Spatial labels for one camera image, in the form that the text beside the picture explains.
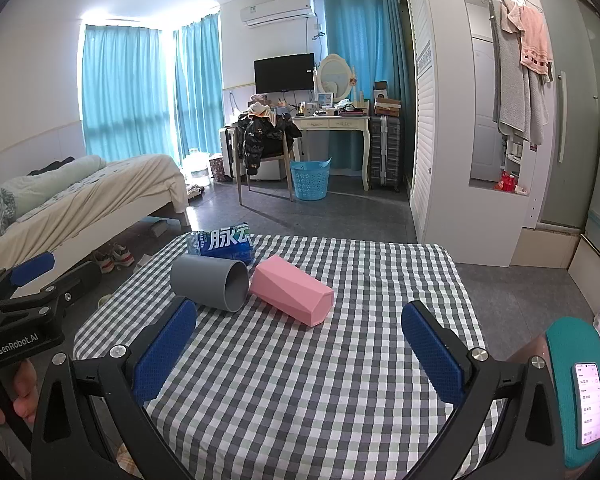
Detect white oval mirror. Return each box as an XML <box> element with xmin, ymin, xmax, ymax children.
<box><xmin>316</xmin><ymin>53</ymin><xmax>357</xmax><ymax>105</ymax></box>

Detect dark clothes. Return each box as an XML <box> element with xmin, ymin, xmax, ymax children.
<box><xmin>27</xmin><ymin>156</ymin><xmax>76</xmax><ymax>177</ymax></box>

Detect grey checked tablecloth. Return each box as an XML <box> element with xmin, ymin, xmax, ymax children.
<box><xmin>72</xmin><ymin>232</ymin><xmax>511</xmax><ymax>480</ymax></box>

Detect wooden chair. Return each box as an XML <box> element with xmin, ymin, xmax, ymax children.
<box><xmin>232</xmin><ymin>122</ymin><xmax>302</xmax><ymax>206</ymax></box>

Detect grey towel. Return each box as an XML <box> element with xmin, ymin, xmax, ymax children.
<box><xmin>489</xmin><ymin>0</ymin><xmax>552</xmax><ymax>147</ymax></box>

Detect black jacket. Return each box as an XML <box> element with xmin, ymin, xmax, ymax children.
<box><xmin>236</xmin><ymin>112</ymin><xmax>303</xmax><ymax>177</ymax></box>

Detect white air conditioner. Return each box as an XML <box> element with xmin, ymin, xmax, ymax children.
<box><xmin>240</xmin><ymin>0</ymin><xmax>317</xmax><ymax>29</ymax></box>

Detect frosted glass door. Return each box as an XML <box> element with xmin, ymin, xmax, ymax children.
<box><xmin>527</xmin><ymin>0</ymin><xmax>600</xmax><ymax>233</ymax></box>

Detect pink faceted cup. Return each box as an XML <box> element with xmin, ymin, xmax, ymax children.
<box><xmin>249</xmin><ymin>256</ymin><xmax>336</xmax><ymax>328</ymax></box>

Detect person's left hand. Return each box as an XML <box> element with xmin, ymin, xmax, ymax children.
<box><xmin>0</xmin><ymin>360</ymin><xmax>39</xmax><ymax>428</ymax></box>

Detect teal phone armband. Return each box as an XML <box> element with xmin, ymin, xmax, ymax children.
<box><xmin>545</xmin><ymin>316</ymin><xmax>600</xmax><ymax>471</ymax></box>

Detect blue laundry basket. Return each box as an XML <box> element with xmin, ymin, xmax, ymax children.
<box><xmin>290</xmin><ymin>158</ymin><xmax>332</xmax><ymax>204</ymax></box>

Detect white dressing table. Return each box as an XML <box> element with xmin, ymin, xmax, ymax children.
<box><xmin>291</xmin><ymin>110</ymin><xmax>372</xmax><ymax>192</ymax></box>

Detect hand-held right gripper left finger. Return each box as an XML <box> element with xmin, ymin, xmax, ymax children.
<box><xmin>30</xmin><ymin>296</ymin><xmax>198</xmax><ymax>480</ymax></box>

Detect wide teal curtain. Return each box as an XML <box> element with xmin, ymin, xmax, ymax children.
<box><xmin>81</xmin><ymin>24</ymin><xmax>177</xmax><ymax>162</ymax></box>

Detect narrow teal curtain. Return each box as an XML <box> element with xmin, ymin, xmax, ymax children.
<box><xmin>172</xmin><ymin>12</ymin><xmax>225</xmax><ymax>161</ymax></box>

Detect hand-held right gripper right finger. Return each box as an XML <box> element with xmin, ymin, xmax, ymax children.
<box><xmin>401</xmin><ymin>300</ymin><xmax>568</xmax><ymax>480</ymax></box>

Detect black television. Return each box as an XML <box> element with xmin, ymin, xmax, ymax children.
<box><xmin>254</xmin><ymin>53</ymin><xmax>316</xmax><ymax>95</ymax></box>

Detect clear water jug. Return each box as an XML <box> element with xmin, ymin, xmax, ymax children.
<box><xmin>189</xmin><ymin>148</ymin><xmax>212</xmax><ymax>184</ymax></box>

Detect grey cup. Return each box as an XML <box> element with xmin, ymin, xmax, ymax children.
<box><xmin>170</xmin><ymin>255</ymin><xmax>251</xmax><ymax>314</ymax></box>

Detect blue drink bottle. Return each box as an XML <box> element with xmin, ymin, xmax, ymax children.
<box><xmin>186</xmin><ymin>221</ymin><xmax>256</xmax><ymax>266</ymax></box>

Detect white wardrobe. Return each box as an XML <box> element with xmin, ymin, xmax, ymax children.
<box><xmin>402</xmin><ymin>0</ymin><xmax>533</xmax><ymax>269</ymax></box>

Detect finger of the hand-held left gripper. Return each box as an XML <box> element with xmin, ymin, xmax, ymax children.
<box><xmin>0</xmin><ymin>251</ymin><xmax>57</xmax><ymax>307</ymax></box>
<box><xmin>0</xmin><ymin>261</ymin><xmax>103</xmax><ymax>319</ymax></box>

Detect white bed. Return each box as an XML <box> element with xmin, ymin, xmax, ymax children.
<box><xmin>0</xmin><ymin>154</ymin><xmax>192</xmax><ymax>287</ymax></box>

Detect pale green quilt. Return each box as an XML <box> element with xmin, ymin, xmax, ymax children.
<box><xmin>0</xmin><ymin>155</ymin><xmax>107</xmax><ymax>217</ymax></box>

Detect pair of sneakers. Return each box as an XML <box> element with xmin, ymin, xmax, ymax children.
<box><xmin>91</xmin><ymin>242</ymin><xmax>136</xmax><ymax>275</ymax></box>

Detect grey suitcase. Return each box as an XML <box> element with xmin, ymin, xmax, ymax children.
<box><xmin>369</xmin><ymin>114</ymin><xmax>404</xmax><ymax>192</ymax></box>

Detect smartphone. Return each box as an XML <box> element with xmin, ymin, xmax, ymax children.
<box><xmin>572</xmin><ymin>360</ymin><xmax>600</xmax><ymax>449</ymax></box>

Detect tall teal curtain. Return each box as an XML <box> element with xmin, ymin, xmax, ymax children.
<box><xmin>321</xmin><ymin>0</ymin><xmax>417</xmax><ymax>175</ymax></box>

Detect beige bed sheet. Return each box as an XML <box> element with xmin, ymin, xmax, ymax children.
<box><xmin>0</xmin><ymin>154</ymin><xmax>188</xmax><ymax>271</ymax></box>

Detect pink cloth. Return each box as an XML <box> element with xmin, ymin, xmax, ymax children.
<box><xmin>500</xmin><ymin>0</ymin><xmax>555</xmax><ymax>82</ymax></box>

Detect red packet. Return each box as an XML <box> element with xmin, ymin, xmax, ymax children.
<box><xmin>495</xmin><ymin>170</ymin><xmax>529</xmax><ymax>196</ymax></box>

